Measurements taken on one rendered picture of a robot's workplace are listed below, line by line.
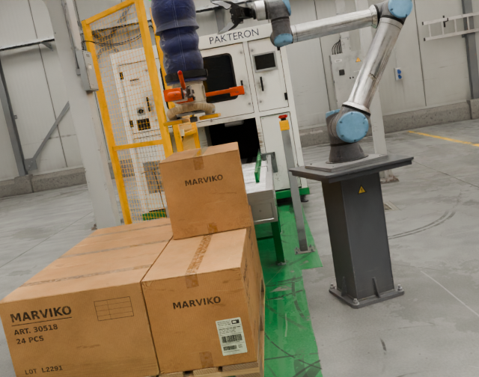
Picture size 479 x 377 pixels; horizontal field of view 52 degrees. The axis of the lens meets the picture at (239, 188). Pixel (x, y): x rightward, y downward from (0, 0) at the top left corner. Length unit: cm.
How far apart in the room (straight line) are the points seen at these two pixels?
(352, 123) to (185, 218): 95
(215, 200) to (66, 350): 95
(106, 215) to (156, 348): 212
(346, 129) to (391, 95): 978
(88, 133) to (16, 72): 948
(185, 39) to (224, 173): 74
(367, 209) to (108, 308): 141
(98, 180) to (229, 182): 178
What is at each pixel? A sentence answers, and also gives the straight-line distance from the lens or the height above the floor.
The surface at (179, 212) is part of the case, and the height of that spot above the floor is 68.
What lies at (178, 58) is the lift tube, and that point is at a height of 144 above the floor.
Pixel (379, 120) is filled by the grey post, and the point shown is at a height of 73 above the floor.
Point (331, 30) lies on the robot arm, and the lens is 266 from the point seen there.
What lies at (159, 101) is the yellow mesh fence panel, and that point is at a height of 130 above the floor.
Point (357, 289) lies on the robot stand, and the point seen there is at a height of 8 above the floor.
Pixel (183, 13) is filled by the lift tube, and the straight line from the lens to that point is 271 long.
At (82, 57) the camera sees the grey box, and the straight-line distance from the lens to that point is 398.
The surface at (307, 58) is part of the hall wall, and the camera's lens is 1197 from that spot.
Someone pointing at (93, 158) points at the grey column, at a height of 95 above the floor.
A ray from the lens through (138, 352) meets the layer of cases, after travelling 212.
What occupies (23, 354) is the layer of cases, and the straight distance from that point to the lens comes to 229.
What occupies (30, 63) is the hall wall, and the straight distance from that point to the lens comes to 1326.
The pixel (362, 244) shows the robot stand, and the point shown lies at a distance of 272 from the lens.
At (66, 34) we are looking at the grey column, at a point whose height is 190.
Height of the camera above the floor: 113
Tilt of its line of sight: 9 degrees down
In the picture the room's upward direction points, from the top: 10 degrees counter-clockwise
